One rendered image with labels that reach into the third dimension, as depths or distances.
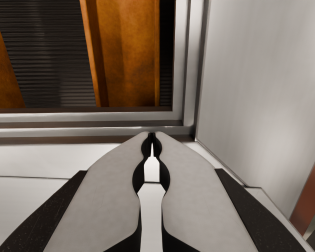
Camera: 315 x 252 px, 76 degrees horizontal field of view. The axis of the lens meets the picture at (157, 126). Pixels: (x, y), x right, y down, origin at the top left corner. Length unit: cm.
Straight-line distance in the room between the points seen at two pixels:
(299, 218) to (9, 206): 27
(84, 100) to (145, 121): 32
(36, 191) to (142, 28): 21
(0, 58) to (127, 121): 22
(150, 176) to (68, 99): 35
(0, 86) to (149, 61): 19
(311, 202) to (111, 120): 21
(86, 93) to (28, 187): 30
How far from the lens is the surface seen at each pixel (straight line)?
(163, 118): 15
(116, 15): 28
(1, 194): 20
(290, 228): 24
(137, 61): 29
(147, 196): 17
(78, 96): 46
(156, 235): 21
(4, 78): 33
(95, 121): 16
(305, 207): 26
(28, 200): 20
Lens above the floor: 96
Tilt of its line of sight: 62 degrees down
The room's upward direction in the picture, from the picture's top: 177 degrees clockwise
